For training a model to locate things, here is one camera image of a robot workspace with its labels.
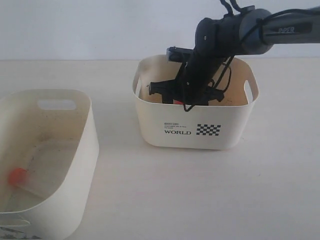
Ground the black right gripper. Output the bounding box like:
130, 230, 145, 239
148, 50, 225, 106

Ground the cream bin with WORLD label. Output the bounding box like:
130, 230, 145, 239
132, 55, 259, 150

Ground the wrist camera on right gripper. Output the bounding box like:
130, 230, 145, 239
166, 46, 193, 63

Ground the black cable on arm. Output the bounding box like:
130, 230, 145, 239
182, 0, 266, 113

